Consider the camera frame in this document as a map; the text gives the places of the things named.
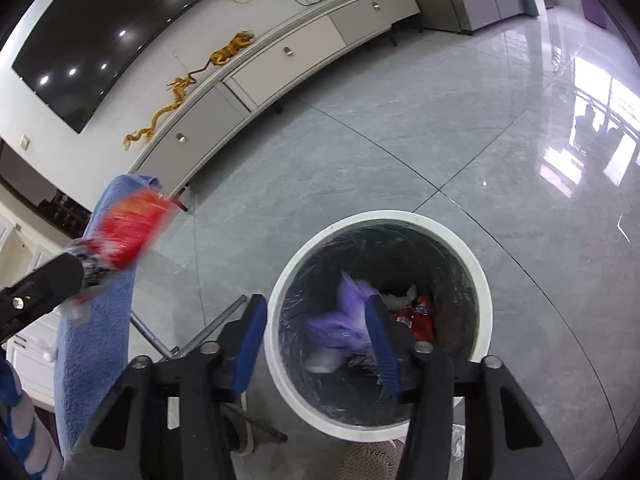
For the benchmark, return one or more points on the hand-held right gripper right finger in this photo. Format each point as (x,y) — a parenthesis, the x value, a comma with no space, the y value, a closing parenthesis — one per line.
(386,355)

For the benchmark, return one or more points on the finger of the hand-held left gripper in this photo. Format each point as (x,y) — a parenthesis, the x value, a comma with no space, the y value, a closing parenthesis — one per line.
(45,282)
(20,322)

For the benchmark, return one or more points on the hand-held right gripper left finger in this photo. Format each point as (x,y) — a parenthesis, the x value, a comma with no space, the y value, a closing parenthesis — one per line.
(249,347)

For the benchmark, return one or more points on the purple plastic bag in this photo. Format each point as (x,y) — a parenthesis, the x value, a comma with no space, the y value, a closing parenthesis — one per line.
(345,320)

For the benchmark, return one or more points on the white round trash bin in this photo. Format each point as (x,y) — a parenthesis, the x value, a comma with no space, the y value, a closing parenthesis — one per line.
(300,410)

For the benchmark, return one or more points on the red packet with silver back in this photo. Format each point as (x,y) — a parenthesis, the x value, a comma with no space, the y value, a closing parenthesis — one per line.
(130,230)

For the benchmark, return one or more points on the person's left forearm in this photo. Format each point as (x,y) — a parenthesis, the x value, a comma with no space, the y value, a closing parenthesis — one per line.
(25,430)

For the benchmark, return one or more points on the metal table leg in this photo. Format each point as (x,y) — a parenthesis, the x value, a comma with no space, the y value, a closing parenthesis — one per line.
(150,335)
(215,322)
(255,422)

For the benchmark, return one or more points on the dark shoe rack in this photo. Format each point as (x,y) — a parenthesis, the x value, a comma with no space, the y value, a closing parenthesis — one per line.
(65,215)

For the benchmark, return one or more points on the blue fluffy blanket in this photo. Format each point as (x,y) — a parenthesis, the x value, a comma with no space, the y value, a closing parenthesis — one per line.
(95,350)

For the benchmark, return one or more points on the beige knit slipper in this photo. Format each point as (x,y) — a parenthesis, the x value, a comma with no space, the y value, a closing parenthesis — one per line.
(367,462)
(243,430)

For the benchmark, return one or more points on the clear plastic scrap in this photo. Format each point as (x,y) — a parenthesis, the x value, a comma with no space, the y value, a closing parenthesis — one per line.
(458,442)

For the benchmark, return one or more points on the golden dragon figurine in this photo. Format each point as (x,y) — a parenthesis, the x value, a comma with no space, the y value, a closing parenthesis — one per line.
(178,85)

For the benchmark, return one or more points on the golden tiger figurine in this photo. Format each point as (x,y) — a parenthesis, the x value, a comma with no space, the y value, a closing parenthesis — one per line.
(227,52)

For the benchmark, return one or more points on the white and grey television cabinet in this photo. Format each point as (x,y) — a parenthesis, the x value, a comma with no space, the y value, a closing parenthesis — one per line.
(295,42)

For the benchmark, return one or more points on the purple box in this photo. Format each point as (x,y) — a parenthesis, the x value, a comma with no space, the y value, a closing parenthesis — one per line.
(592,7)

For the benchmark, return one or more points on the wall switch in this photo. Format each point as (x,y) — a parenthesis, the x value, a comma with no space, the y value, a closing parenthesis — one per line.
(25,142)

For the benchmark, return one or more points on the black wall television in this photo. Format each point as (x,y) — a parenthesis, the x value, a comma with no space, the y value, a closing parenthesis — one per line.
(100,20)

